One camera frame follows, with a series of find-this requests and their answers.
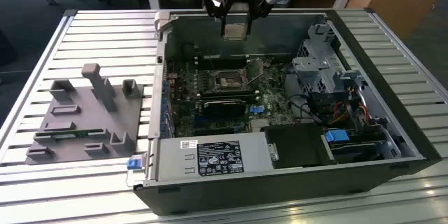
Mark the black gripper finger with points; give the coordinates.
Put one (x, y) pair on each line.
(214, 14)
(260, 9)

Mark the silver CPU plate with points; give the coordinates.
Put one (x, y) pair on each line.
(234, 33)

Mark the CPU socket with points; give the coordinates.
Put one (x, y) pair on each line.
(226, 81)

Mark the grey metal disk bay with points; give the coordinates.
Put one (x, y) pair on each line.
(308, 65)

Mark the green motherboard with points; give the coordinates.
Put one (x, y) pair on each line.
(272, 95)

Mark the black graphics card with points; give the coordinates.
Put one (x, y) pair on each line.
(224, 108)

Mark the silver chipset heatsink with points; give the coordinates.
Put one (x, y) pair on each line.
(265, 125)

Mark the black plastic shroud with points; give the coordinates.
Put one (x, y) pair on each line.
(297, 145)

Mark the blue disk carrier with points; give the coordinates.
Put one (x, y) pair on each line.
(336, 136)

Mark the grey parts rack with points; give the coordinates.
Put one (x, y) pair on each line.
(86, 119)

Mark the silver power supply with label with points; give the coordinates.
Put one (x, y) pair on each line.
(170, 161)

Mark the green RAM stick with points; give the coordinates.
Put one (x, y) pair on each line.
(85, 132)

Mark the blue case latch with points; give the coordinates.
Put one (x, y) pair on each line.
(134, 163)

